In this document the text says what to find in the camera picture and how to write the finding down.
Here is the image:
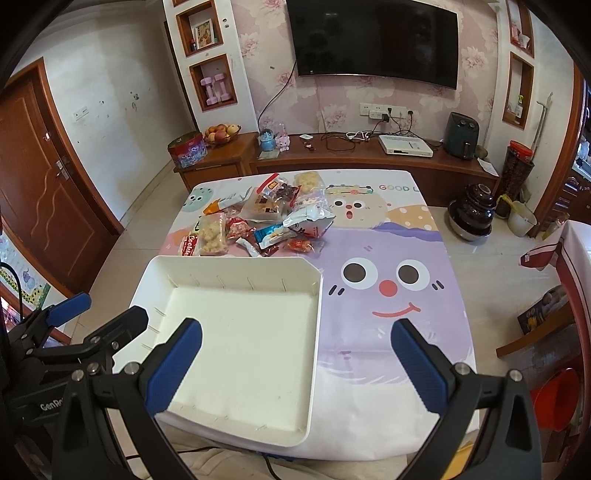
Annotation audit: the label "cartoon printed tablecloth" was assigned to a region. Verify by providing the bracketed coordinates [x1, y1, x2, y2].
[166, 170, 474, 460]

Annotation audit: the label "rice cracker clear bag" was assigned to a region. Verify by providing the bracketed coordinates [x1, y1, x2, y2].
[197, 213, 228, 256]

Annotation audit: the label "small wooden drawer cabinet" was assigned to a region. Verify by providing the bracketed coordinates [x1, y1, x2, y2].
[173, 133, 257, 192]

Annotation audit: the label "long wooden tv cabinet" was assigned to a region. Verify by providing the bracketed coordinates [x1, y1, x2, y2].
[250, 134, 499, 207]

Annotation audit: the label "white plastic tray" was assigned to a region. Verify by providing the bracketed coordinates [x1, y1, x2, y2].
[114, 256, 322, 448]

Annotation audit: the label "blue snack packet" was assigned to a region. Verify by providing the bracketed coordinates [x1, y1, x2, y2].
[253, 223, 297, 250]

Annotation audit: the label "white torn snack bag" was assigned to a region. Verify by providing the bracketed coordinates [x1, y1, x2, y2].
[283, 204, 335, 239]

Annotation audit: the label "dark stacked cooking pot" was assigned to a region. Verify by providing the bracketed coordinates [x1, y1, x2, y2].
[448, 183, 496, 242]

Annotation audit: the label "black cable on cabinet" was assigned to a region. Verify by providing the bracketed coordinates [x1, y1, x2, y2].
[320, 131, 371, 153]

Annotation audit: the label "pink dumbbells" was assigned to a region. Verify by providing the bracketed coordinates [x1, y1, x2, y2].
[199, 73, 231, 106]

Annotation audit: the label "orange white snack bar packet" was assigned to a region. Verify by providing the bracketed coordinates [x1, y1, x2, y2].
[204, 187, 252, 215]

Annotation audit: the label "fruit bowl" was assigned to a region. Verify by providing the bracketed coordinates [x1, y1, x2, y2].
[204, 123, 242, 147]

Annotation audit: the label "dark tall bin red lid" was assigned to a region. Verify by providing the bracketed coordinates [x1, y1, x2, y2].
[495, 140, 534, 200]

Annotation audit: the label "red small snack packet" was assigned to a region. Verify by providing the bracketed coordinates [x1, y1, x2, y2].
[226, 217, 254, 241]

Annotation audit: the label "white set-top box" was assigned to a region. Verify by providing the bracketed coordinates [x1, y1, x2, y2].
[378, 135, 434, 158]

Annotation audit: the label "black wall television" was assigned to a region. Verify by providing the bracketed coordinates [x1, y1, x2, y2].
[287, 0, 459, 89]

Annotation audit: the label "black air fryer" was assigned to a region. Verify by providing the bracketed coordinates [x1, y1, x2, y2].
[443, 112, 480, 160]

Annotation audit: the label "pink toy figure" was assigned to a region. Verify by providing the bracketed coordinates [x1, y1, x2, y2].
[274, 134, 290, 153]

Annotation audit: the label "brown wooden door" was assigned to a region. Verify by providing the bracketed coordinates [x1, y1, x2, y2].
[1, 59, 123, 296]

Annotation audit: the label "puffed snack clear bag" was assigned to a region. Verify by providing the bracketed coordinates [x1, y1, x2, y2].
[294, 171, 325, 203]

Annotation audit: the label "white plastic bucket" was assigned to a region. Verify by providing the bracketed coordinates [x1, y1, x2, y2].
[508, 201, 538, 237]

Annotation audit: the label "wooden chair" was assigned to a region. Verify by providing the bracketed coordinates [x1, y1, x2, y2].
[496, 220, 590, 466]

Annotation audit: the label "framed picture in niche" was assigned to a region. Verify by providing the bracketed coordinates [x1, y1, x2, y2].
[194, 19, 215, 50]

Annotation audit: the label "red round tin box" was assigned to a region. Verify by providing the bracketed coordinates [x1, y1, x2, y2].
[167, 131, 207, 168]

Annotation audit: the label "white wall power strip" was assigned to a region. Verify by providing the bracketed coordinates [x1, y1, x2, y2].
[360, 102, 414, 120]

